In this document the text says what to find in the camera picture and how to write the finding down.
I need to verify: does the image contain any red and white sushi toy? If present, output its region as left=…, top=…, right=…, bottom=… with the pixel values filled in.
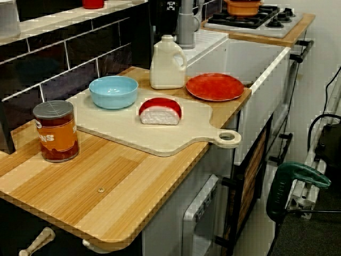
left=138, top=97, right=183, bottom=125

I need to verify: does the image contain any white detergent bottle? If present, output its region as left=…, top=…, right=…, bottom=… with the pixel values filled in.
left=149, top=35, right=188, bottom=90

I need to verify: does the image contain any pale wooden cutting board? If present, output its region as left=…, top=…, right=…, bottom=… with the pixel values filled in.
left=65, top=86, right=242, bottom=158

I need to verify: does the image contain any red plate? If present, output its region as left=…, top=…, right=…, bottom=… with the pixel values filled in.
left=185, top=73, right=245, bottom=102

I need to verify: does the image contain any light blue bowl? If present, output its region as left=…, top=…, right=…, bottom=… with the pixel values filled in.
left=88, top=76, right=139, bottom=110

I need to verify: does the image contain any wood print oven door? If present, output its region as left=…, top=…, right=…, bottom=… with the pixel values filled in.
left=222, top=113, right=275, bottom=249

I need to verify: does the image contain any grey toy dishwasher door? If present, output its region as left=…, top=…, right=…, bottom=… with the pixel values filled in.
left=182, top=174, right=222, bottom=256

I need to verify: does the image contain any grey toy faucet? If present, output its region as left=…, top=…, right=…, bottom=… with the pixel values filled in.
left=176, top=0, right=200, bottom=50

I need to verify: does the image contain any white toy sink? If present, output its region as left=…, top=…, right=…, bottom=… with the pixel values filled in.
left=186, top=29, right=291, bottom=166

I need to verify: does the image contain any dark grey pillar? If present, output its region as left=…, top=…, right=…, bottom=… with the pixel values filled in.
left=149, top=0, right=179, bottom=43

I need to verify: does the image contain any brown beans can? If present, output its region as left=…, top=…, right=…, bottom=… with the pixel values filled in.
left=33, top=100, right=80, bottom=163

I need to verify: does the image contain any black stove grate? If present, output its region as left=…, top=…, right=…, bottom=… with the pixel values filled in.
left=207, top=6, right=280, bottom=29

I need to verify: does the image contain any green power drill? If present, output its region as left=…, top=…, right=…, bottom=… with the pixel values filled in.
left=266, top=161, right=332, bottom=222

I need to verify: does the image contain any orange pot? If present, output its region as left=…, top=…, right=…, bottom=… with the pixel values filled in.
left=223, top=0, right=265, bottom=18

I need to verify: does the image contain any grey toy stove top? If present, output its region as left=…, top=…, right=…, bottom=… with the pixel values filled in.
left=204, top=5, right=304, bottom=38

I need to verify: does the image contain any red sauce bottle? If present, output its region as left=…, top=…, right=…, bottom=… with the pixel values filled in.
left=82, top=0, right=105, bottom=10

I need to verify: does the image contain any black stove knob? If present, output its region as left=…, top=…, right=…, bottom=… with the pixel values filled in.
left=267, top=12, right=285, bottom=29
left=281, top=7, right=296, bottom=19

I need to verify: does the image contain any white ledge shelf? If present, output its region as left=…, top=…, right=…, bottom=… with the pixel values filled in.
left=0, top=0, right=151, bottom=46

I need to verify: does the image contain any black shelf end panel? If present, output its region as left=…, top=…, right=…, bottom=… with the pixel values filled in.
left=0, top=102, right=15, bottom=155

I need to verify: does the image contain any white cup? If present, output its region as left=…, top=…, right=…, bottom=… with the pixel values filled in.
left=0, top=0, right=21, bottom=38

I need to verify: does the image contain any cream cabinet handle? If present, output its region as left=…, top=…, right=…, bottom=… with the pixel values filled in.
left=82, top=238, right=107, bottom=254
left=18, top=226, right=56, bottom=256

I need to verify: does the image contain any aluminium frame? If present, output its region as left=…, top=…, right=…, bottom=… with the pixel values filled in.
left=286, top=178, right=320, bottom=219

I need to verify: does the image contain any black cable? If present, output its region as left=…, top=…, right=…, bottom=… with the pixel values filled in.
left=307, top=114, right=341, bottom=150

